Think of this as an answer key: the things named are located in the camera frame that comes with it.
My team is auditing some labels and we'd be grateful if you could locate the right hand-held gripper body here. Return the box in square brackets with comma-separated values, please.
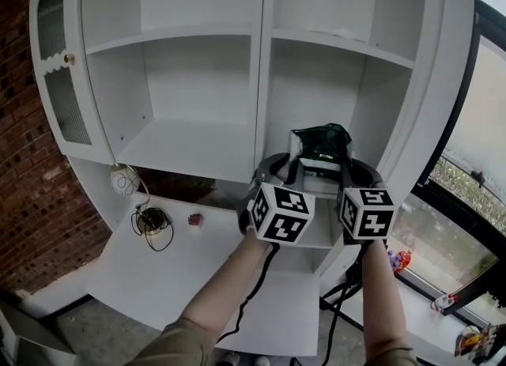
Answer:
[337, 186, 397, 246]

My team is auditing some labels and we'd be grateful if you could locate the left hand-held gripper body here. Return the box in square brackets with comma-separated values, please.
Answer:
[236, 174, 316, 245]

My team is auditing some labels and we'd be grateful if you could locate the dark green and white bag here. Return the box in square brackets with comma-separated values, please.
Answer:
[287, 122, 355, 179]

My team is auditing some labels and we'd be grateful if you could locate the person's left forearm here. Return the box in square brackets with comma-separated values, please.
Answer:
[132, 233, 280, 366]

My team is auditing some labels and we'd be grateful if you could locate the person's right forearm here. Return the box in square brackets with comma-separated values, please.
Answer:
[361, 237, 420, 366]

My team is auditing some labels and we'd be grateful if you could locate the white desk hutch cabinet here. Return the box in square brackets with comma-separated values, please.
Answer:
[29, 0, 446, 357]

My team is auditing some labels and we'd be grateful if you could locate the white globe desk lamp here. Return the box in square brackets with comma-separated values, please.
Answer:
[110, 162, 172, 238]

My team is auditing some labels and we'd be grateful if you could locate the white window ledge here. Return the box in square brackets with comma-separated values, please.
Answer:
[319, 269, 475, 366]

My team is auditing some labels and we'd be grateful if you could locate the frosted open window sash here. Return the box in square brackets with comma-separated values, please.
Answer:
[442, 36, 506, 235]

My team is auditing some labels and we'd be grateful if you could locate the clear bag of snacks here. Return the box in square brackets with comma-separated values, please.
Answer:
[454, 323, 501, 357]

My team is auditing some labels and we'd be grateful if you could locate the white arched glass cabinet door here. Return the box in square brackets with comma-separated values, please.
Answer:
[29, 0, 116, 167]

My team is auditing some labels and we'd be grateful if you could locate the white side cabinet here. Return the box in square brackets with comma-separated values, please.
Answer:
[0, 299, 76, 366]

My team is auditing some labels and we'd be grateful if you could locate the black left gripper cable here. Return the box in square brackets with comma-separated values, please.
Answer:
[215, 243, 280, 344]

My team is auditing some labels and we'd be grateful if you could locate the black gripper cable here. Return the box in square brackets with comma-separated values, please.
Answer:
[318, 240, 371, 366]
[215, 243, 280, 344]

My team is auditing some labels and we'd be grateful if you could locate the black window frame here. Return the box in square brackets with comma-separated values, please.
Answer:
[410, 0, 506, 318]

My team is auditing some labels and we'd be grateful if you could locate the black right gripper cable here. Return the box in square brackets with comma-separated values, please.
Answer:
[318, 240, 371, 366]

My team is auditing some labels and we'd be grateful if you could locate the black lamp cable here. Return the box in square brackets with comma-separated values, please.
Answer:
[130, 206, 176, 253]

